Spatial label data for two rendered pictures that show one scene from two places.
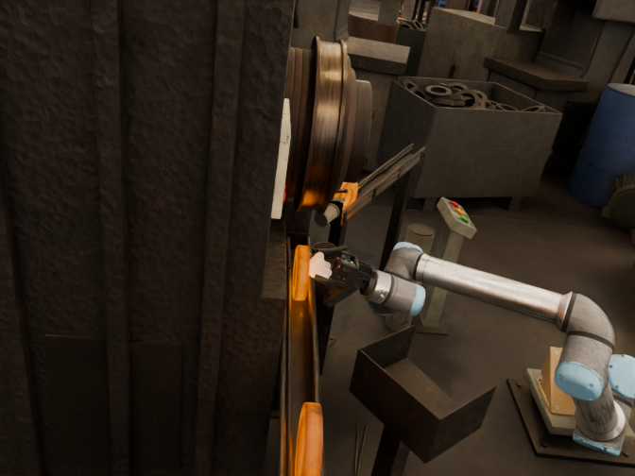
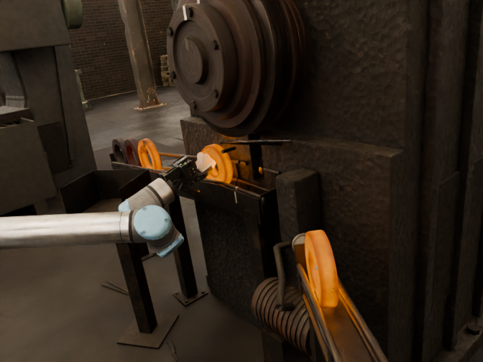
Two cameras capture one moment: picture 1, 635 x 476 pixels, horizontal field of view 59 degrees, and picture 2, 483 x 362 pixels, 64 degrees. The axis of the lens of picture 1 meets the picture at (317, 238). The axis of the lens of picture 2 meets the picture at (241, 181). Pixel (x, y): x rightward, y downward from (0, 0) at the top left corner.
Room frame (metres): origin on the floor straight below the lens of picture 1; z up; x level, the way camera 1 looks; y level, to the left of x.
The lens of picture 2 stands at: (2.53, -0.51, 1.17)
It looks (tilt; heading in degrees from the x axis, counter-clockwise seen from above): 21 degrees down; 152
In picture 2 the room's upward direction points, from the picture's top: 7 degrees counter-clockwise
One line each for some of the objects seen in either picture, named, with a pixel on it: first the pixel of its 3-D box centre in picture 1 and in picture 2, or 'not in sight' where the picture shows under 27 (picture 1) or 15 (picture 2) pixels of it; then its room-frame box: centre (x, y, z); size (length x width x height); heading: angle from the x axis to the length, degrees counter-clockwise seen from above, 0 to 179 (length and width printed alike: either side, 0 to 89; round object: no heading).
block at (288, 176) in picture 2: (293, 227); (300, 212); (1.74, 0.09, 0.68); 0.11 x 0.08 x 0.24; 98
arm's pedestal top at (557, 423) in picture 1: (575, 403); not in sight; (1.74, -1.12, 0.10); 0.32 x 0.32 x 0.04; 3
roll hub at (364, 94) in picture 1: (353, 131); (198, 59); (1.52, -0.05, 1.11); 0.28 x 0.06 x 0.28; 8
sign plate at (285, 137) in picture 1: (281, 155); not in sight; (1.16, 0.11, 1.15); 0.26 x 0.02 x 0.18; 8
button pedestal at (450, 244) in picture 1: (442, 268); not in sight; (2.28, -0.60, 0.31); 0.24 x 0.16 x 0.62; 8
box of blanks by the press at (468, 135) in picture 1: (456, 140); not in sight; (4.10, -0.91, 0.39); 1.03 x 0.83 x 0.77; 113
